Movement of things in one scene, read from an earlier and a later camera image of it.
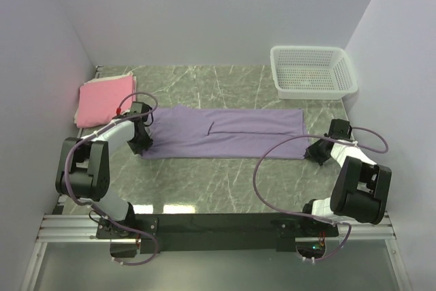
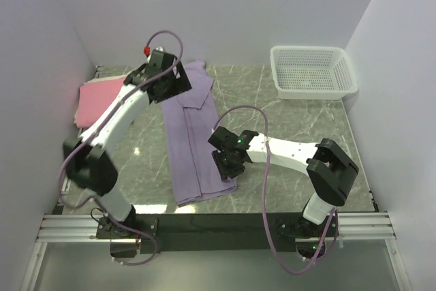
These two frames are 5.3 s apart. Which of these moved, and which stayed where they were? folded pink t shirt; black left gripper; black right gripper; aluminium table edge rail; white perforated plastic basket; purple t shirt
Moved: black left gripper; black right gripper; purple t shirt
Stayed: white perforated plastic basket; folded pink t shirt; aluminium table edge rail
